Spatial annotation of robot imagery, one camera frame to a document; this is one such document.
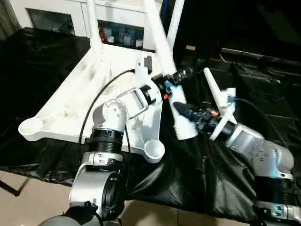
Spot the white plastic table leg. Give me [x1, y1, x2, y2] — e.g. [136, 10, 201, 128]
[86, 0, 104, 55]
[203, 67, 236, 119]
[166, 0, 186, 53]
[143, 0, 199, 141]

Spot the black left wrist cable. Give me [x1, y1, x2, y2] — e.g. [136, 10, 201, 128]
[77, 69, 138, 180]

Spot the white plastic table top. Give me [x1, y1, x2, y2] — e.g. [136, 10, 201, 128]
[18, 44, 182, 164]

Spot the white cabinet with glass doors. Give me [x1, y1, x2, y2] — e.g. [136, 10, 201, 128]
[9, 0, 165, 50]

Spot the large black screen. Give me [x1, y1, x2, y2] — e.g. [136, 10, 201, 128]
[181, 0, 301, 58]

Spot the black plastic mat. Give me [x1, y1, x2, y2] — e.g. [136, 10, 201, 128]
[0, 26, 301, 223]

